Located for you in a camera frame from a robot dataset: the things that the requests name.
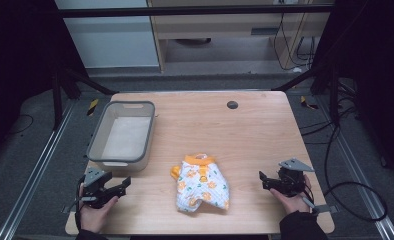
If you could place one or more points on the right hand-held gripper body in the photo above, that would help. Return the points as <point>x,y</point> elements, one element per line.
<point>291,181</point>

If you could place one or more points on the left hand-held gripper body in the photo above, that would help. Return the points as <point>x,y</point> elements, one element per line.
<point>96,195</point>

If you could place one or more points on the orange white floral doll dress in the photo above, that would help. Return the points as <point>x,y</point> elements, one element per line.
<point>201,186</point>

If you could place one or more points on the person's right hand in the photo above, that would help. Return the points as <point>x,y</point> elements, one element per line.
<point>293,203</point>

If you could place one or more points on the person's left hand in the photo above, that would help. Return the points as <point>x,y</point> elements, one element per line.
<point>95,218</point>

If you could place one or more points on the grey tape strip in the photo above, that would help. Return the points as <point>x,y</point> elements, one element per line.
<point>66,209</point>
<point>326,208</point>

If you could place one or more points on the grey plastic basket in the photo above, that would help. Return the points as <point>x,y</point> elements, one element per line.
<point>125,136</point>

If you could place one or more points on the yellow black floor tape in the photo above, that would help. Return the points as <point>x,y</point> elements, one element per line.
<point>92,107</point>
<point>307,103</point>

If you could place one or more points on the black metal stand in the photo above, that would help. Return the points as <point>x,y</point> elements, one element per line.
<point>333,93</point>
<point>56,100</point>

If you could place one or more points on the white cabinet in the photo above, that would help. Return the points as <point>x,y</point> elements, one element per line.
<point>111,40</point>

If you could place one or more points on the black curtain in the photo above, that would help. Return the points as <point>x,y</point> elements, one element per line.
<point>381,66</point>
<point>15,50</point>

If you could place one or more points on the light wooden desk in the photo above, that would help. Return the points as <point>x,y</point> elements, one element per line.
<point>218,28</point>

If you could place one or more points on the metal floor rail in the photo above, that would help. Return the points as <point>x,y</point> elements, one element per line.
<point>358,170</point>
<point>35,173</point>

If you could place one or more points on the black horizontal frame bar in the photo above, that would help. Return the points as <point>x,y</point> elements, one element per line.
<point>191,10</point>

